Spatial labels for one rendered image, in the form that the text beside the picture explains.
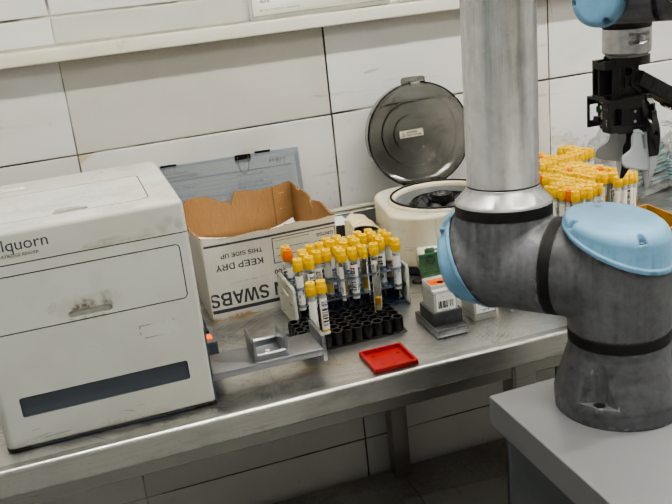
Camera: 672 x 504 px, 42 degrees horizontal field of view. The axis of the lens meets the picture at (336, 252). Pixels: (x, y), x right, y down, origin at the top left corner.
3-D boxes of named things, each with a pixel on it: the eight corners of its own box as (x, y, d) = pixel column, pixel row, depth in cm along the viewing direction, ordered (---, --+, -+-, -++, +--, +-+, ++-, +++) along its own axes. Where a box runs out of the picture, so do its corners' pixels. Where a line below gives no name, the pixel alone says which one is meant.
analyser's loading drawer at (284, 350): (188, 393, 121) (182, 360, 119) (181, 374, 127) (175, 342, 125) (328, 360, 126) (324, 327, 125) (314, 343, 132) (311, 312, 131)
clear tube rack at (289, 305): (296, 330, 143) (291, 289, 140) (281, 309, 152) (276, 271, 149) (411, 303, 148) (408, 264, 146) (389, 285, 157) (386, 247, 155)
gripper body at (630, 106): (586, 131, 144) (585, 57, 140) (632, 123, 146) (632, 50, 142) (611, 138, 137) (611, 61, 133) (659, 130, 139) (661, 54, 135)
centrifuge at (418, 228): (406, 290, 154) (401, 224, 150) (372, 241, 182) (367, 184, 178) (535, 269, 157) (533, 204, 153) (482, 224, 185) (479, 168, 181)
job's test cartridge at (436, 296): (435, 325, 135) (432, 288, 133) (423, 315, 140) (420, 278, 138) (459, 320, 136) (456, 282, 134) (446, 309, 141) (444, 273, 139)
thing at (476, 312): (474, 321, 138) (472, 282, 136) (461, 311, 143) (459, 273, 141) (497, 316, 140) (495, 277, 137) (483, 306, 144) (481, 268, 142)
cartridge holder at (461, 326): (437, 339, 134) (436, 318, 132) (415, 319, 142) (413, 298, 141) (469, 332, 135) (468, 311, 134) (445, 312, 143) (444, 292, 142)
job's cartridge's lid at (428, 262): (418, 250, 136) (417, 250, 137) (422, 279, 137) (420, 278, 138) (441, 246, 137) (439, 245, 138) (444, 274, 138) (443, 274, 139)
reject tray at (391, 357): (375, 375, 125) (374, 370, 124) (359, 356, 131) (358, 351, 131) (418, 364, 127) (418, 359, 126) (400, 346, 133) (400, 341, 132)
